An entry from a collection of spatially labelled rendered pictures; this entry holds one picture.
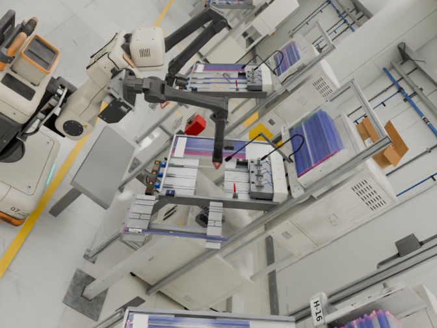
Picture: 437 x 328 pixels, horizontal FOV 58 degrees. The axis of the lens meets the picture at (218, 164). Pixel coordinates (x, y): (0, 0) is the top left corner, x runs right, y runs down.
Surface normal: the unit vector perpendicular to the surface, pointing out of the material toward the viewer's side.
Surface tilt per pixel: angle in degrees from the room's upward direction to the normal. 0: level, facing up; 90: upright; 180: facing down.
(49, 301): 0
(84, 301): 0
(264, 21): 90
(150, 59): 90
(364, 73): 90
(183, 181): 43
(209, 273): 90
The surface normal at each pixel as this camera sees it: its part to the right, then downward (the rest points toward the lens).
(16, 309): 0.72, -0.55
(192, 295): -0.05, 0.57
